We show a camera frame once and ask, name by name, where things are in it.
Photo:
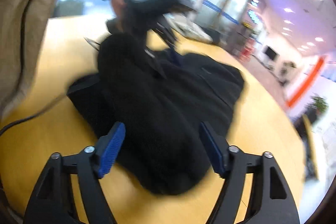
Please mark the leafy potted plant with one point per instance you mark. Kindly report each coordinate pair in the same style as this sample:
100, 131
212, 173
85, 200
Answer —
320, 104

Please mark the black television on stand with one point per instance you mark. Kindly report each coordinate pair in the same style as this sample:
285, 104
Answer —
270, 52

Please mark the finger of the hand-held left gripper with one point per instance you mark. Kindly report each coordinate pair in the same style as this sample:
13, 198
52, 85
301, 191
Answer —
169, 29
175, 57

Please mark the stack of red crates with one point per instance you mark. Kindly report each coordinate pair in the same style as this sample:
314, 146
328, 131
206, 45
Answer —
248, 49

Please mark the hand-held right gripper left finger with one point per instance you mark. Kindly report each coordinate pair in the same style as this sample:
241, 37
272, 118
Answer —
113, 148

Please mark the person's beige garment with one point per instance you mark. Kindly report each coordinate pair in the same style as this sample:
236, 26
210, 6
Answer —
26, 16

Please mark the black fleece jacket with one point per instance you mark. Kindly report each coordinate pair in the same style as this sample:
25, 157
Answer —
162, 108

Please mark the person's left hand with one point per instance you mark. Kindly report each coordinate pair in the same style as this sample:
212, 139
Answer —
118, 3

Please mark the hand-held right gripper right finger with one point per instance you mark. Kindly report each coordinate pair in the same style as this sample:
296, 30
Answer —
212, 148

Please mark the tall potted palm plant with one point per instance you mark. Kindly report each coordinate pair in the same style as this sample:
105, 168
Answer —
287, 69

